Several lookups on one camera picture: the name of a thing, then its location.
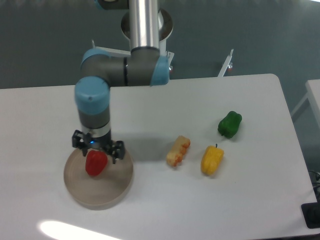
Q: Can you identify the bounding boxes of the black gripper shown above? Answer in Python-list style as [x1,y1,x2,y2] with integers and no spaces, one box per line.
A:
[71,130,125,164]

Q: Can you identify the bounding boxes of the red toy pepper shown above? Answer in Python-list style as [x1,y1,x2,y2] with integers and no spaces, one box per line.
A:
[85,150,108,177]

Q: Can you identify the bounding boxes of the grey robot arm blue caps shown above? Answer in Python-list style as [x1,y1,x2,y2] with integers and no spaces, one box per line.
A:
[72,0,170,162]

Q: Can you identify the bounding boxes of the beige round plate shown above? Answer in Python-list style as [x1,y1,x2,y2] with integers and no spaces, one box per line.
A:
[63,149,134,210]

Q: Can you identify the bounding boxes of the yellow toy pepper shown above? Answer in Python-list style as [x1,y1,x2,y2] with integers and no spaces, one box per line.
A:
[200,144,225,176]

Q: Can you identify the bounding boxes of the green toy pepper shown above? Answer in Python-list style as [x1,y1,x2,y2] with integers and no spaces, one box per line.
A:
[217,111,243,139]

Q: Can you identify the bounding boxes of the yellow orange toy corn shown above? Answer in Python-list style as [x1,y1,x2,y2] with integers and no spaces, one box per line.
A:
[166,135,191,167]

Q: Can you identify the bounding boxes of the black box at table edge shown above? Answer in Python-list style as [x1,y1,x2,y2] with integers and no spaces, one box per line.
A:
[301,202,320,229]

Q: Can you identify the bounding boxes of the white side table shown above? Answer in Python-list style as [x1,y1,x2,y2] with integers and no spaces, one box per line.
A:
[290,79,320,124]

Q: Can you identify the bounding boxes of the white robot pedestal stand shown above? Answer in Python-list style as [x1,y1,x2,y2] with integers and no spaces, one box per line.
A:
[91,8,234,77]

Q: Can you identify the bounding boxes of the black cables at right edge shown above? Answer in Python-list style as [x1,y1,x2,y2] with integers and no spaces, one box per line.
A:
[307,169,320,195]

